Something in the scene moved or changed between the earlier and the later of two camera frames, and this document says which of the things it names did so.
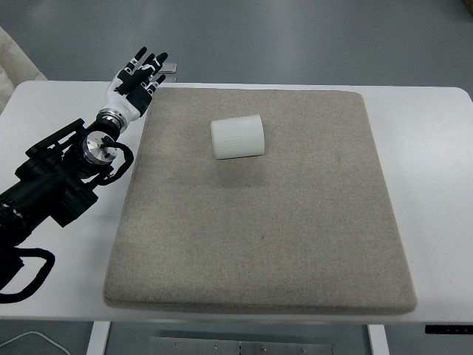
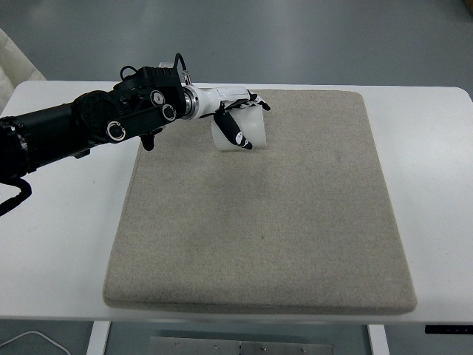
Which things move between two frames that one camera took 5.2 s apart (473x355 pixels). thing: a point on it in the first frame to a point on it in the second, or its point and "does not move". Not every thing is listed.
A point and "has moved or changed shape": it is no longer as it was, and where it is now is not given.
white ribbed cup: (238, 137) has moved or changed shape
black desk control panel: (449, 329) does not move
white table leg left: (98, 338) does not move
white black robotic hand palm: (132, 98) to (211, 98)
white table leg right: (378, 340) does not move
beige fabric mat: (250, 200) does not move
